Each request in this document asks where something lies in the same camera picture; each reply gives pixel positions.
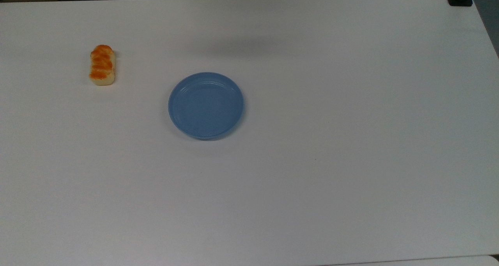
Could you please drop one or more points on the orange glazed bread loaf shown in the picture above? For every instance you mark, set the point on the orange glazed bread loaf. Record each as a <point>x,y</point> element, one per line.
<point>102,67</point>

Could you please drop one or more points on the blue round plate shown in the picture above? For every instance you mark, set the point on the blue round plate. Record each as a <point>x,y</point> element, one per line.
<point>206,106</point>

